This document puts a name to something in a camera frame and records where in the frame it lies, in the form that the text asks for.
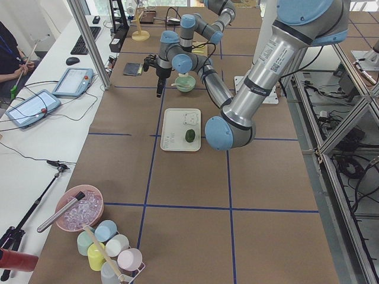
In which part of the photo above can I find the aluminium frame post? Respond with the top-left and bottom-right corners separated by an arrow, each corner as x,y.
67,0 -> 110,90

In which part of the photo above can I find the white spoon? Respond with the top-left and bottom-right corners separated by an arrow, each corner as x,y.
171,83 -> 191,88

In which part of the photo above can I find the wooden stand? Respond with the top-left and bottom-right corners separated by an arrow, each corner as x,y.
131,8 -> 150,41

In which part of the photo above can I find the near teach pendant tablet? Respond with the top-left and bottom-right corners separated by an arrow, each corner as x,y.
5,89 -> 61,128

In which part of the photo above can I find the metal ice scoop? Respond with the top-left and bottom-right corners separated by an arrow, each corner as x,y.
37,191 -> 85,233

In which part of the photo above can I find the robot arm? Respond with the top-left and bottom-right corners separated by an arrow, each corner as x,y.
154,1 -> 236,108
155,1 -> 350,150

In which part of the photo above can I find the green lime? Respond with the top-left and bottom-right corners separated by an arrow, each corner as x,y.
185,129 -> 196,143

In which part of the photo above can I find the black keyboard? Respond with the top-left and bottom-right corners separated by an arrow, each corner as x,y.
70,26 -> 102,56

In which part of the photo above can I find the grey folded cloth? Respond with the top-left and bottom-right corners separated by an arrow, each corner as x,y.
123,63 -> 142,76

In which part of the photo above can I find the far teach pendant tablet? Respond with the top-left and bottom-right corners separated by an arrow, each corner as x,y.
52,67 -> 94,98

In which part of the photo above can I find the yellow sponge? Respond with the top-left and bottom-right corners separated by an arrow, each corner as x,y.
137,66 -> 143,76

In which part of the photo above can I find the light blue cup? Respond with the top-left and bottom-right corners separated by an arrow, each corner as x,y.
94,220 -> 117,242

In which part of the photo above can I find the teach pendant tablet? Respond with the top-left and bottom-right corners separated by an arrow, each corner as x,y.
52,67 -> 94,98
5,89 -> 61,128

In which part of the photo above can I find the white bear tray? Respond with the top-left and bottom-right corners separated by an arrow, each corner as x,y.
160,108 -> 201,151

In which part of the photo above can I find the clear grey cup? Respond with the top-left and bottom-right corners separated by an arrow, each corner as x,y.
101,262 -> 120,284

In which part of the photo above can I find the mint green cup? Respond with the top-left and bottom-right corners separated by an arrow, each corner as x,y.
76,231 -> 93,256

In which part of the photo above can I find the yellow cup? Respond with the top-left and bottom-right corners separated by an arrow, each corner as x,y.
87,243 -> 106,272

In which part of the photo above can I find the mint green bowl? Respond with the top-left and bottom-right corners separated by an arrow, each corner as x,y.
174,76 -> 196,92

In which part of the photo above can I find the white cup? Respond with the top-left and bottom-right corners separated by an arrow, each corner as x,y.
105,234 -> 129,257

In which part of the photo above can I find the black computer mouse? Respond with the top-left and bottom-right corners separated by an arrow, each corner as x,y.
66,57 -> 80,66

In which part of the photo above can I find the red cylinder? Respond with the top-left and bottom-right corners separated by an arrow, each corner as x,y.
0,248 -> 38,272

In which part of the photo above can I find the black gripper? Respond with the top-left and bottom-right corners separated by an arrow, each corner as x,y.
156,66 -> 171,98

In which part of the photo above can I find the pink cup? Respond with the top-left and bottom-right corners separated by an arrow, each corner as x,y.
117,247 -> 143,271

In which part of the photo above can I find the seated person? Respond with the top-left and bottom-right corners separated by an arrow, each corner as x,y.
1,22 -> 37,99

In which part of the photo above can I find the pink bowl with ice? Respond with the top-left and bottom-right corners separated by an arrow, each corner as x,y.
56,185 -> 104,232

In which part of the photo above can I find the black tripod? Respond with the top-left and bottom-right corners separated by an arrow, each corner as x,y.
0,160 -> 71,280

